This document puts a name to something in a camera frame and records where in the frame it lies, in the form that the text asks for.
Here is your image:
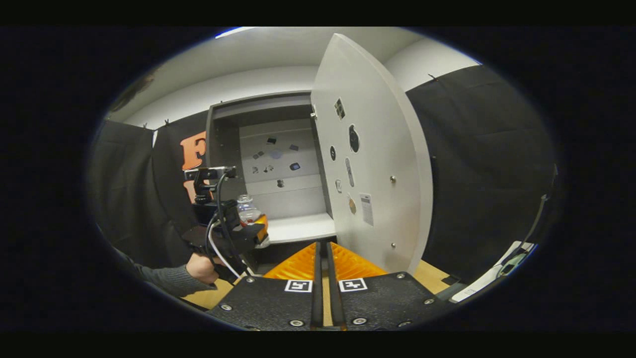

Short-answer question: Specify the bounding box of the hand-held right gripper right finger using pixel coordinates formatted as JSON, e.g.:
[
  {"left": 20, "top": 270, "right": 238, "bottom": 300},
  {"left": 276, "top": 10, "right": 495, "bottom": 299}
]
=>
[{"left": 326, "top": 242, "right": 450, "bottom": 331}]

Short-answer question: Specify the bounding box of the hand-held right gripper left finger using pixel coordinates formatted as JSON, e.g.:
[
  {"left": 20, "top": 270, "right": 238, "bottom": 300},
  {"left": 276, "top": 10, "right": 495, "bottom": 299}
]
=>
[{"left": 206, "top": 242, "right": 323, "bottom": 331}]

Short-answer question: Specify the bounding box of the clear plastic bottle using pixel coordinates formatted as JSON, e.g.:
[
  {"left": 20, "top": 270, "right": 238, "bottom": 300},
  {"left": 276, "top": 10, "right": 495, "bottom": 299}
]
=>
[{"left": 237, "top": 195, "right": 271, "bottom": 249}]

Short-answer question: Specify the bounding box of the white cabinet door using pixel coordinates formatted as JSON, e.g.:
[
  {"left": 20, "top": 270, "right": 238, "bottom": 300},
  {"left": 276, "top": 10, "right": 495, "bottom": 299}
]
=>
[{"left": 311, "top": 33, "right": 434, "bottom": 275}]

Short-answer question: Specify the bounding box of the dark grey cabinet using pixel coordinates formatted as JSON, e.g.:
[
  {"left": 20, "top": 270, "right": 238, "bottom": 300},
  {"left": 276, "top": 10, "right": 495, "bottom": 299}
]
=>
[{"left": 205, "top": 91, "right": 338, "bottom": 271}]

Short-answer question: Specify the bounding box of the white device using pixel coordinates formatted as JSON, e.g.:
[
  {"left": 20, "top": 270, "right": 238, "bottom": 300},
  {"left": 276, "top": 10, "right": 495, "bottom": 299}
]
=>
[{"left": 450, "top": 241, "right": 537, "bottom": 304}]

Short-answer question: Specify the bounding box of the black backdrop cloth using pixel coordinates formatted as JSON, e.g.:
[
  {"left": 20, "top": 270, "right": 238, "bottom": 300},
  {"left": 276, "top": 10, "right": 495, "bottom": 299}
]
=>
[{"left": 87, "top": 65, "right": 557, "bottom": 284}]

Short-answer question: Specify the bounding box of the long ceiling light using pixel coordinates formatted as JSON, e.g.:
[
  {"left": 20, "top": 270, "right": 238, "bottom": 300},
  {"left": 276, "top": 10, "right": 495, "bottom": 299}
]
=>
[{"left": 215, "top": 27, "right": 255, "bottom": 40}]

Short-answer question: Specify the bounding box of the thin white gripper cable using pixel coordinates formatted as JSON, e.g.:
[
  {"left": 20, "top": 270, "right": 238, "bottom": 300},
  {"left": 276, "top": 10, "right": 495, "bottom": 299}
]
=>
[{"left": 207, "top": 221, "right": 250, "bottom": 279}]

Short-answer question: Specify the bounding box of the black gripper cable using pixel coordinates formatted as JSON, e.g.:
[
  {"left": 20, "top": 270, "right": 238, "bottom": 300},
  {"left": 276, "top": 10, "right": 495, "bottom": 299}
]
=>
[{"left": 215, "top": 172, "right": 251, "bottom": 275}]

